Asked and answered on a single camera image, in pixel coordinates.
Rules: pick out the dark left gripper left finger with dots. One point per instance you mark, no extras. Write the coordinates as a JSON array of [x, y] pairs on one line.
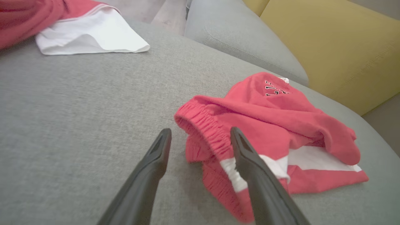
[[140, 187]]

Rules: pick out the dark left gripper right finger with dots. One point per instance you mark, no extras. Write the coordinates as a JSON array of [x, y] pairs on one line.
[[265, 190]]

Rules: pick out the red shorts with white trim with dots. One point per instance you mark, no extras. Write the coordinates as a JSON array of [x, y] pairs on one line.
[[275, 122]]

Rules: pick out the red Bulls 23 jersey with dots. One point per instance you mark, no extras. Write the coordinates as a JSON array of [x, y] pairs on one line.
[[81, 31]]

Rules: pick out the large grey sofa seat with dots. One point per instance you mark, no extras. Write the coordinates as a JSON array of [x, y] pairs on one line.
[[78, 109]]

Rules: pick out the small grey sofa cushion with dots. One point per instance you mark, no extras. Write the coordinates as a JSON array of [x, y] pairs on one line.
[[234, 34]]

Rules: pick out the yellow sofa cushion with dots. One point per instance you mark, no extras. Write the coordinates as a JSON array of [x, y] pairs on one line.
[[337, 47]]

